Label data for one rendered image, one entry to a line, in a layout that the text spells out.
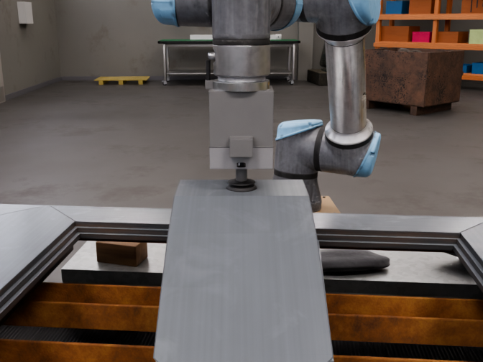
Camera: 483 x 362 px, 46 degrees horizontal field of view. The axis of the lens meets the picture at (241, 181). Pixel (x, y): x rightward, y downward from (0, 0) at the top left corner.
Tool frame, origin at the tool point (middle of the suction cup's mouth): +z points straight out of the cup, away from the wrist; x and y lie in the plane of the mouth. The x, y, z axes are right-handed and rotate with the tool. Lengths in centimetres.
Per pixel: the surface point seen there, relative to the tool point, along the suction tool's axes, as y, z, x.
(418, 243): 31.6, 14.9, 19.0
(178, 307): -6.6, 5.7, -21.3
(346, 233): 18.9, 13.7, 20.7
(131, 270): -25, 29, 38
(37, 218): -39.2, 12.9, 26.2
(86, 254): -37, 29, 47
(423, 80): 231, 54, 663
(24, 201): -153, 98, 297
